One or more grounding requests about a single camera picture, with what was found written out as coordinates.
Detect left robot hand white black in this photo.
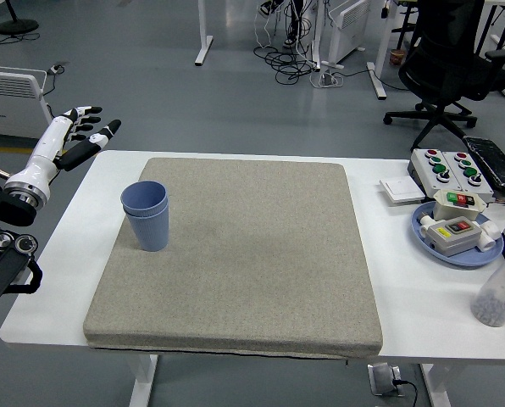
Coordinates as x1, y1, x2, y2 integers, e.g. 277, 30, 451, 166
6, 104, 123, 198

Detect blue ribbed plastic cup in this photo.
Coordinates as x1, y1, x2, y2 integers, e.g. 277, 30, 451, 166
120, 181, 169, 218
123, 198, 170, 253

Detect white push-button control box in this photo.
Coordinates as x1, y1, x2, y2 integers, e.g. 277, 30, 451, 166
441, 150, 495, 200
407, 147, 463, 192

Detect white panel heater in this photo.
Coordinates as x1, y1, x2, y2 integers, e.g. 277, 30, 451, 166
0, 64, 64, 148
322, 0, 372, 69

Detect black fan base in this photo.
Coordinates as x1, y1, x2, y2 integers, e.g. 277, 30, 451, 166
0, 0, 40, 36

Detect white desk leg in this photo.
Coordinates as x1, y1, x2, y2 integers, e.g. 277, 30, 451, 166
194, 0, 214, 66
366, 0, 400, 101
307, 0, 324, 71

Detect grey-brown foam mat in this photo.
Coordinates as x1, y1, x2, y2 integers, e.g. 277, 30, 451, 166
82, 156, 384, 360

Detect person's foot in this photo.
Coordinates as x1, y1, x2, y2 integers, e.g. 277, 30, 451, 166
258, 0, 284, 18

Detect white table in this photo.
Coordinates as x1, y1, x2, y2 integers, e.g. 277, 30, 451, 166
0, 148, 505, 407

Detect black office chair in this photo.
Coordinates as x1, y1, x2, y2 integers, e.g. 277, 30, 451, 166
382, 0, 505, 150

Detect silver floor socket box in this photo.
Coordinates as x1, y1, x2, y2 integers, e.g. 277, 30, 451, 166
367, 363, 405, 398

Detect blue round plate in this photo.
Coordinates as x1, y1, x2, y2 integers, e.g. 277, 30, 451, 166
410, 200, 505, 268

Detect black wrapped keyboard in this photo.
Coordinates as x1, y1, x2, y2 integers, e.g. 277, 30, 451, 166
462, 134, 505, 190

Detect white pipe fitting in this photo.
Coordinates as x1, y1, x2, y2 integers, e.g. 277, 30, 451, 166
476, 220, 502, 252

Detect clear bottle red cap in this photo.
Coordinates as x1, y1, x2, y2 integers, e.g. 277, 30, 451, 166
471, 248, 505, 328

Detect black floor cable bundle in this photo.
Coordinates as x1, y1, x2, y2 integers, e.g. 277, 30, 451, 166
252, 42, 321, 85

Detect white wall switch plate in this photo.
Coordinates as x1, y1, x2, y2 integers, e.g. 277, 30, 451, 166
378, 176, 426, 207

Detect white switch box green red buttons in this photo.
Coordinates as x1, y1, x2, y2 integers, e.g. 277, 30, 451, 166
431, 188, 487, 221

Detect grey switch box yellow label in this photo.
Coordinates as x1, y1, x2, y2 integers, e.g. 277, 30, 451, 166
419, 214, 485, 258

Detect black power cable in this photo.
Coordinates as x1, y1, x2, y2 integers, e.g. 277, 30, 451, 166
394, 379, 419, 407

